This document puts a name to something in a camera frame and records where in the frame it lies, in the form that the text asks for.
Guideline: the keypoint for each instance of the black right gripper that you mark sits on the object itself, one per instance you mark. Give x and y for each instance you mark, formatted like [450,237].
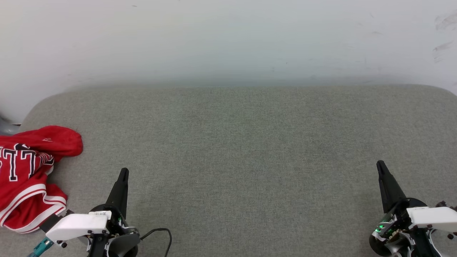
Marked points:
[396,228]

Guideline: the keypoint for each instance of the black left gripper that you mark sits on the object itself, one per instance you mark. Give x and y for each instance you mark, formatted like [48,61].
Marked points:
[119,235]

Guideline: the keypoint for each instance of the red basketball jersey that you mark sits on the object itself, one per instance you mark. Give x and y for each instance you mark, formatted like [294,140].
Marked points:
[25,185]

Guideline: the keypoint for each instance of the grey fabric sofa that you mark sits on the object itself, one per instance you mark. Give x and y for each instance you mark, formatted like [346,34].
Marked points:
[232,160]

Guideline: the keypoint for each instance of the grey metal pipe frame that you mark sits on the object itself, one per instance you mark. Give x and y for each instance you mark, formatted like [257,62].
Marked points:
[6,127]

